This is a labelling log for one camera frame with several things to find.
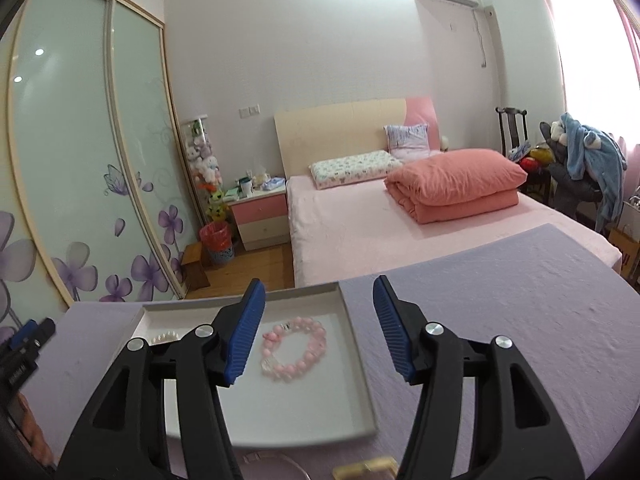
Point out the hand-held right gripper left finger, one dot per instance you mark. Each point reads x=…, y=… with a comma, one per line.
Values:
x=245, y=330

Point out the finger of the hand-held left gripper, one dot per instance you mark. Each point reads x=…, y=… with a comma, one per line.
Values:
x=31, y=332

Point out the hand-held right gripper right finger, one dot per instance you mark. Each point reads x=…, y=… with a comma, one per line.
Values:
x=392, y=330

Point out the white shallow tray box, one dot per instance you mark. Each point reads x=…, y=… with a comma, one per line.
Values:
x=320, y=390

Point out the cream hair clip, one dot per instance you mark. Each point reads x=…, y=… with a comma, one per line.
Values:
x=365, y=470

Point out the person's left hand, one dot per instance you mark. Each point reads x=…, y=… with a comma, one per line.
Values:
x=32, y=430

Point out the small wooden stool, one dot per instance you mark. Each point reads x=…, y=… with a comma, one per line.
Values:
x=195, y=267

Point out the bin with red bag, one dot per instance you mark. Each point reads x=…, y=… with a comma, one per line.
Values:
x=215, y=240

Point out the bed with pink sheet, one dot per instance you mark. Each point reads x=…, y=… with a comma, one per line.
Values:
x=360, y=230

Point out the pink and cream nightstand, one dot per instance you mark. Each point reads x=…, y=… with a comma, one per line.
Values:
x=260, y=215

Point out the purple cloth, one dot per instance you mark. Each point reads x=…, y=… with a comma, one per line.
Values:
x=500, y=285

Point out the green and yellow plush toy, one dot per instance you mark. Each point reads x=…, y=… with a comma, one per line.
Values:
x=216, y=207

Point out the green book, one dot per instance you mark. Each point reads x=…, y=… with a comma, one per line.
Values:
x=234, y=195

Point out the white mug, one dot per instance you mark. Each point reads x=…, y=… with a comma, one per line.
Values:
x=246, y=186

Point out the blue and white cloth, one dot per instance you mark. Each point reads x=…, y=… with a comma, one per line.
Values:
x=274, y=184

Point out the folded salmon quilt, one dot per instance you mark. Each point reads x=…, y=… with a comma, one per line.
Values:
x=450, y=185

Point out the flat patterned pillow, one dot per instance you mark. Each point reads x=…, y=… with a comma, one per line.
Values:
x=350, y=167

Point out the clear tube of plush toys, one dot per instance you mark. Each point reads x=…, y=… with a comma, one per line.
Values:
x=202, y=160

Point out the purple print pillow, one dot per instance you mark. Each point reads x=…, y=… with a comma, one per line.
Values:
x=407, y=140

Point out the floral glass sliding wardrobe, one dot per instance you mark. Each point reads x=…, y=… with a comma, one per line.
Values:
x=75, y=135

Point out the cream and pink headboard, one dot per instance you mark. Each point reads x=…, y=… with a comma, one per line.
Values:
x=330, y=130

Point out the colourful toys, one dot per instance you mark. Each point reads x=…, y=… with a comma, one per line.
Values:
x=535, y=160

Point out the dark wooden chair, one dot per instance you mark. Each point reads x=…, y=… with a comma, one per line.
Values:
x=512, y=125

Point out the blue plush garment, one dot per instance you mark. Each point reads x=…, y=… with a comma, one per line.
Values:
x=585, y=155

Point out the air conditioner pipe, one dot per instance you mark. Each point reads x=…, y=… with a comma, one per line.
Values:
x=482, y=35

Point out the white wall switch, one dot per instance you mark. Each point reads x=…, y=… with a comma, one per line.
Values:
x=250, y=110

